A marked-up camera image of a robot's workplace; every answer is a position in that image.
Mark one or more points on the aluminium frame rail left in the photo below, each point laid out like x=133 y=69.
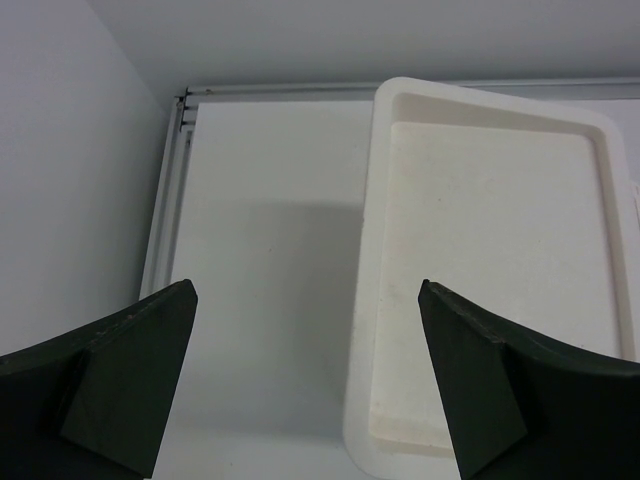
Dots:
x=162 y=239

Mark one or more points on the white drawer cabinet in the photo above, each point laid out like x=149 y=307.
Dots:
x=523 y=207

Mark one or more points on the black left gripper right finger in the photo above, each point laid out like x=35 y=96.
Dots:
x=522 y=405

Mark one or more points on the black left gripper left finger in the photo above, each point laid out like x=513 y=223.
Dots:
x=94 y=403

